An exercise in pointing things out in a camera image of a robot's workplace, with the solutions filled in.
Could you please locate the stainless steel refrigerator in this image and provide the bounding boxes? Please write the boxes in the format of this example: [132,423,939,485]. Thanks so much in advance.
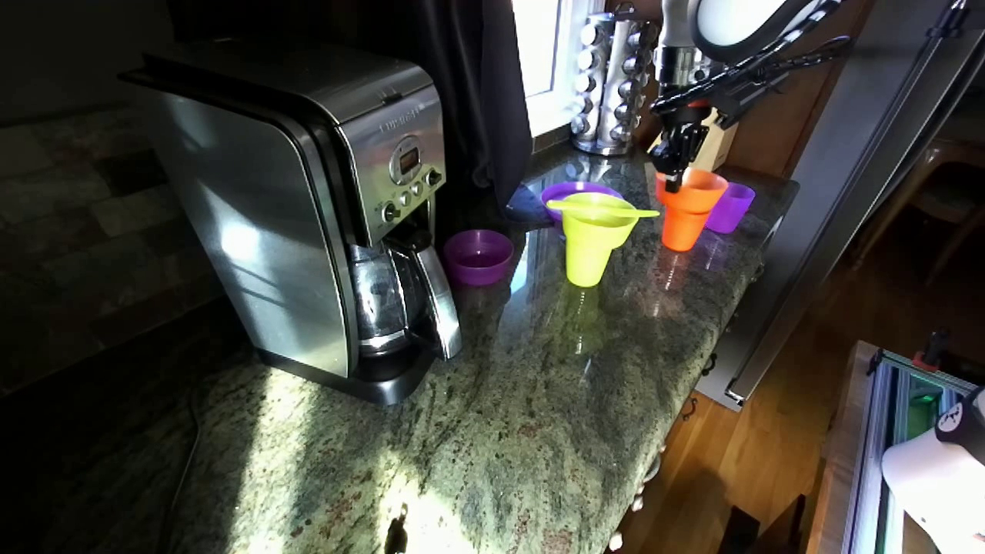
[697,0,985,413]

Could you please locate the yellow-green cup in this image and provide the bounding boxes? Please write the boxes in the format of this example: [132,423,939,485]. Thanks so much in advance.
[560,219,631,293]

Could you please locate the purple plastic bowl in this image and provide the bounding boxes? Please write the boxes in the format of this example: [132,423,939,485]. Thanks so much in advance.
[540,179,628,224]

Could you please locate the small purple bowl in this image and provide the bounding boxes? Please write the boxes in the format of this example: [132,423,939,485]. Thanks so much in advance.
[441,224,518,291]

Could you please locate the glass coffee carafe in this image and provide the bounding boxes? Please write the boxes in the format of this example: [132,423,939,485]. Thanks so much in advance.
[352,240,466,364]

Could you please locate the wooden knife block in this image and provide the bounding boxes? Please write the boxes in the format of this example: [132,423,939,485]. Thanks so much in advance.
[685,116,740,177]

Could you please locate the yellow spoon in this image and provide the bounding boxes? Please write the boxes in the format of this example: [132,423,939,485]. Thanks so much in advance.
[545,197,663,223]

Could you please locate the grey storage bin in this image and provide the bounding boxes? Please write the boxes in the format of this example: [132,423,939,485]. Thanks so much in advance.
[804,339,981,554]

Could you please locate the window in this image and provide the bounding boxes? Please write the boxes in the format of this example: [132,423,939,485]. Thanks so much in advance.
[507,0,610,143]

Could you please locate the stainless steel coffee maker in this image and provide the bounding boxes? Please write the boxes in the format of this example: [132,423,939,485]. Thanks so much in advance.
[121,34,466,410]

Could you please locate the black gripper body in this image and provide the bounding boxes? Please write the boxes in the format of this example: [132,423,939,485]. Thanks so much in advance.
[649,95,721,157]

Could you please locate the orange bowl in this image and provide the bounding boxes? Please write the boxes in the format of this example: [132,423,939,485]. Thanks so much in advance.
[649,166,733,219]

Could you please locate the purple cup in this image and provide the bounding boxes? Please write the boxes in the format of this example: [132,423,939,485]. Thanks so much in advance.
[706,183,760,238]

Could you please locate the chrome spice rack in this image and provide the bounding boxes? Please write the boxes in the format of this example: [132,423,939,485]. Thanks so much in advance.
[569,11,660,161]

